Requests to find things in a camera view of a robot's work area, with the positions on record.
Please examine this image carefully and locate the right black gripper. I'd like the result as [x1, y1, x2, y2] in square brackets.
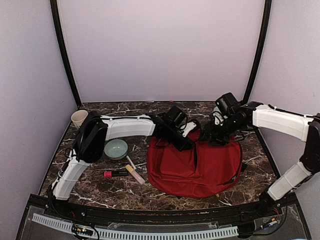
[198, 115, 244, 146]

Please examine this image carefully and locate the teal capped white marker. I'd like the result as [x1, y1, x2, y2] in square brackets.
[126, 155, 138, 172]

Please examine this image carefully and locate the red student backpack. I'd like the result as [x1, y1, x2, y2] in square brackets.
[146, 137, 243, 199]

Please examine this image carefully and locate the pale yellow highlighter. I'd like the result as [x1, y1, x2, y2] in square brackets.
[125, 164, 146, 185]

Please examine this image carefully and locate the pink black highlighter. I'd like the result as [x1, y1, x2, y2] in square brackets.
[103, 170, 129, 178]

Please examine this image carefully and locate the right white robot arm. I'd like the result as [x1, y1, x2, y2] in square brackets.
[203, 92, 320, 217]

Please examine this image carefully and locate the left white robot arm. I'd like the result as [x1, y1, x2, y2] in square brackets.
[47, 106, 197, 218]

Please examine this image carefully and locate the celadon bowl near left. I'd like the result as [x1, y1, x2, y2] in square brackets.
[104, 139, 129, 160]

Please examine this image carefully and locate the cream patterned mug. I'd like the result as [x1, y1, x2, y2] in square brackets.
[70, 109, 89, 129]

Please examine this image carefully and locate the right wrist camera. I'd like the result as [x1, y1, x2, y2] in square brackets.
[212, 106, 224, 125]

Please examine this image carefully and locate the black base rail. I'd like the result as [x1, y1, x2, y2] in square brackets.
[26, 193, 298, 225]

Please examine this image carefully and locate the right black frame post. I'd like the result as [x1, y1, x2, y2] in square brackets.
[242, 0, 272, 103]

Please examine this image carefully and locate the black frame post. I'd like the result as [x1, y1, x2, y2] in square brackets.
[50, 0, 82, 108]
[242, 0, 272, 103]

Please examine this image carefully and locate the white slotted cable duct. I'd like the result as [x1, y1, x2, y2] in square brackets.
[31, 213, 239, 240]

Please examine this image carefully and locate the left black frame post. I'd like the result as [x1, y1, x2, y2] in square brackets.
[50, 0, 82, 108]

